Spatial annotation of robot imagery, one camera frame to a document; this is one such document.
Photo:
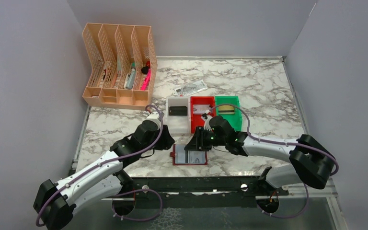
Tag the pink highlighter pen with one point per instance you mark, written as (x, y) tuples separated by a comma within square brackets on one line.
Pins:
[(147, 72)]

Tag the grey green marker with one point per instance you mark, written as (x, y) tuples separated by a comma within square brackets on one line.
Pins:
[(130, 78)]

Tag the peach plastic file organizer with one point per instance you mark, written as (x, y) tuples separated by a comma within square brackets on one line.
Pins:
[(112, 49)]

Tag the paper receipts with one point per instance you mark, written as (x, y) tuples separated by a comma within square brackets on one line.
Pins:
[(190, 88)]

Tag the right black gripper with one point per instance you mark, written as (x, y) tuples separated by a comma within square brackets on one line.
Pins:
[(197, 142)]

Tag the silver credit card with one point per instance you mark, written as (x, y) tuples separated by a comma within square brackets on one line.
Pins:
[(199, 109)]

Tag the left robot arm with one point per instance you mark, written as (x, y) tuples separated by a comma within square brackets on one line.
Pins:
[(57, 202)]

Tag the black credit card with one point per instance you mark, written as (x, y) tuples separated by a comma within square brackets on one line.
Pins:
[(178, 111)]

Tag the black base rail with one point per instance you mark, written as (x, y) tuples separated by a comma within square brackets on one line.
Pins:
[(194, 192)]

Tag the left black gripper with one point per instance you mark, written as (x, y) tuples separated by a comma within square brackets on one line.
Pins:
[(166, 140)]

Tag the gold credit card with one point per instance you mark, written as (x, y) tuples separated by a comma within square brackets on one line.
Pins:
[(226, 110)]

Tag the white plastic bin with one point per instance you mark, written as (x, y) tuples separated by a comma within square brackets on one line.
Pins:
[(178, 125)]

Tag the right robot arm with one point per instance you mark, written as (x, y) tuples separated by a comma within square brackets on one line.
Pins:
[(307, 161)]

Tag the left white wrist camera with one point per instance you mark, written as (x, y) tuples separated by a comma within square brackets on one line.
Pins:
[(156, 117)]

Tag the red leather card holder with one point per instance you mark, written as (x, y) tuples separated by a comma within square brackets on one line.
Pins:
[(180, 156)]

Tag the green plastic bin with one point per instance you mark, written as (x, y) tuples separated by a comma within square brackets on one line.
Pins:
[(235, 120)]

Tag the red plastic bin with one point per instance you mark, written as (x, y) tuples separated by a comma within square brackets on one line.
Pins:
[(196, 120)]

